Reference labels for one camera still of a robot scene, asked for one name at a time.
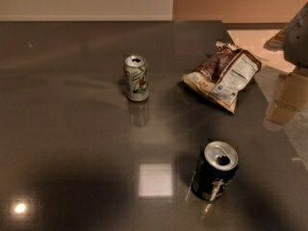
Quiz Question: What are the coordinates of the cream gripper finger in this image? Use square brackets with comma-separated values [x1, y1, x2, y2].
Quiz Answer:
[263, 68, 308, 131]

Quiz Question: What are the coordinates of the dark blue pepsi can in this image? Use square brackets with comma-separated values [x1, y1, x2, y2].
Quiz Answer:
[192, 141, 239, 201]

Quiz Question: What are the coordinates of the green white 7up can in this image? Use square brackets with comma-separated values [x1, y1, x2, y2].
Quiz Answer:
[123, 55, 149, 102]

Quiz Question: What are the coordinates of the brown white chip bag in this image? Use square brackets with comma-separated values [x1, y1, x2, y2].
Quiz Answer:
[182, 41, 269, 113]

